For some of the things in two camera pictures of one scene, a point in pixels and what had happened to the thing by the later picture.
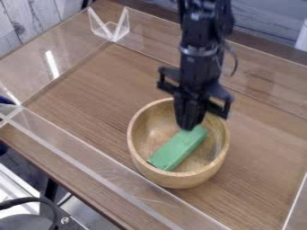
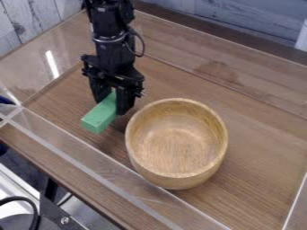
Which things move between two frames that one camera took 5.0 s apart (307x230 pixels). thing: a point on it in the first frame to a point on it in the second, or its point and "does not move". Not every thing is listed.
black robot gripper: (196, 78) to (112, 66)
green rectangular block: (177, 147) to (100, 115)
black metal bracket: (64, 220) does not move
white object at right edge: (300, 40) does not move
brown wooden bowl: (152, 128) does not move
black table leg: (50, 189) does not move
